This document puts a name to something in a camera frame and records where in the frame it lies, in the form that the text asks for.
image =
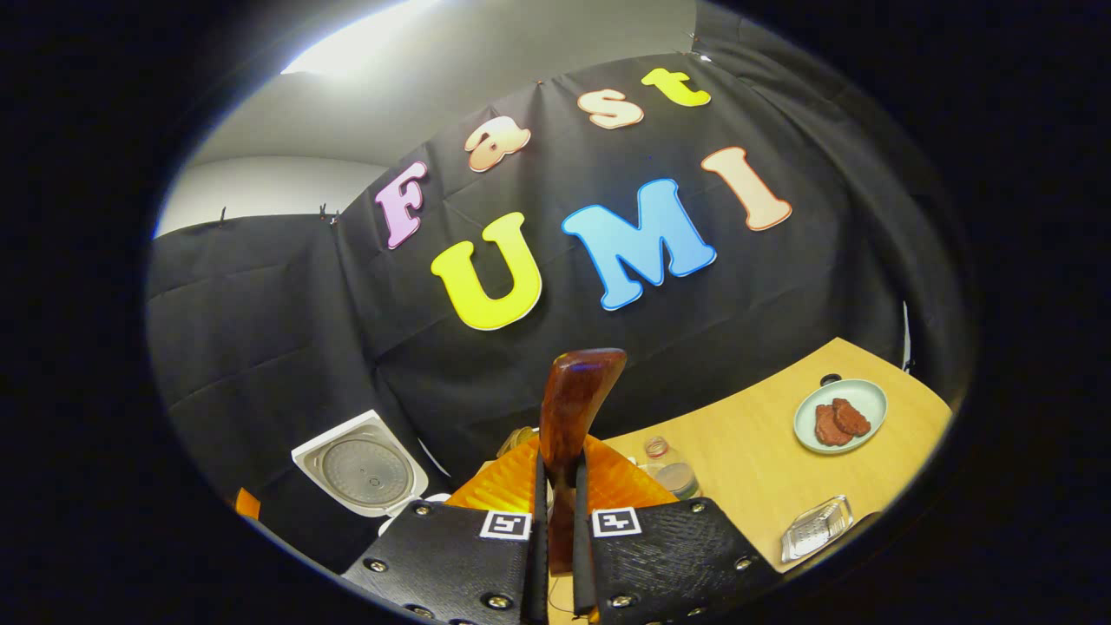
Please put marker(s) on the black backdrop cloth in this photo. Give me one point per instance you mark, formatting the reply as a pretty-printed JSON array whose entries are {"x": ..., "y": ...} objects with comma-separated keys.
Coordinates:
[{"x": 286, "y": 330}]

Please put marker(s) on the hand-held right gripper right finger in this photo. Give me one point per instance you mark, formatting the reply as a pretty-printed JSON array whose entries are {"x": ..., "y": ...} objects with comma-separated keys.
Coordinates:
[{"x": 668, "y": 555}]

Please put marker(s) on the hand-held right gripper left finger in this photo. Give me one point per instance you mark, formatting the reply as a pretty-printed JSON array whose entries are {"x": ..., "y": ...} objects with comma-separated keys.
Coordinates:
[{"x": 451, "y": 555}]

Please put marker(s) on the brown wooden spoon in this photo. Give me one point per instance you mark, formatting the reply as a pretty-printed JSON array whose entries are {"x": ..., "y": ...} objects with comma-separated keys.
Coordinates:
[{"x": 573, "y": 408}]

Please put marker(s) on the ceiling light panel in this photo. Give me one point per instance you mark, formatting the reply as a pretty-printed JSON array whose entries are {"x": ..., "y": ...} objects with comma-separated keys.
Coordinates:
[{"x": 364, "y": 43}]

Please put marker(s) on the pale green plate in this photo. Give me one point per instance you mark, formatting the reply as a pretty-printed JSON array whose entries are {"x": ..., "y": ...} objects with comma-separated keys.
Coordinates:
[{"x": 868, "y": 399}]

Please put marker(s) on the white rice cooker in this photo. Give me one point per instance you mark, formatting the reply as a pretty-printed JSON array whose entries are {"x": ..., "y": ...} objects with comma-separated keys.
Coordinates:
[{"x": 364, "y": 473}]

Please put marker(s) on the clear plastic water bottle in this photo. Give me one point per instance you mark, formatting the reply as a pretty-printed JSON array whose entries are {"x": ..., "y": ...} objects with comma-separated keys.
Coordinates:
[{"x": 673, "y": 473}]

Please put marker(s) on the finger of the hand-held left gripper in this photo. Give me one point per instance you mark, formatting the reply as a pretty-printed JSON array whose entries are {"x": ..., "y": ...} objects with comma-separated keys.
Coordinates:
[{"x": 248, "y": 503}]

